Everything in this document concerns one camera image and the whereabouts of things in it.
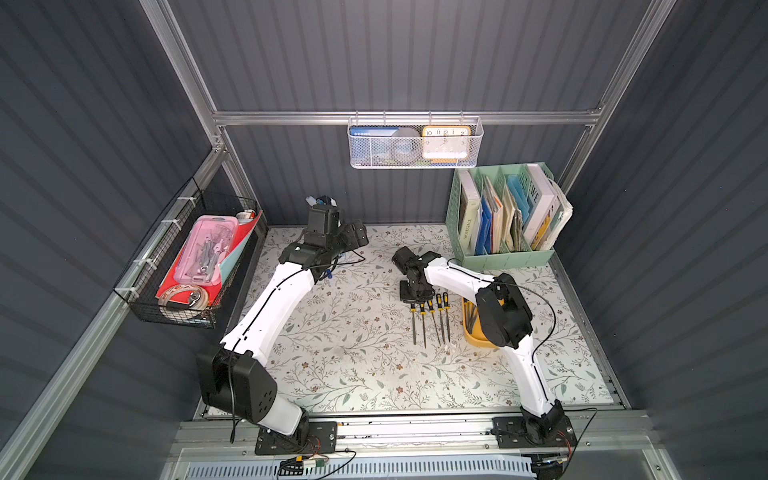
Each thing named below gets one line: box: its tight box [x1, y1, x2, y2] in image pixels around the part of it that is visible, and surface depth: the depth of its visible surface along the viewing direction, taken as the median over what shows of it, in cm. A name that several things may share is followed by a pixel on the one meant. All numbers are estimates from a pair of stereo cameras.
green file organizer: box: [445, 162, 555, 270], surface depth 101 cm
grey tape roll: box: [390, 127, 422, 163], surface depth 90 cm
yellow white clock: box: [422, 125, 472, 160], surface depth 90 cm
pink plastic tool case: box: [174, 216, 238, 286], surface depth 74 cm
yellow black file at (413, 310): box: [410, 302, 417, 345], surface depth 97 cm
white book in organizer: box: [524, 163, 561, 251], surface depth 100 cm
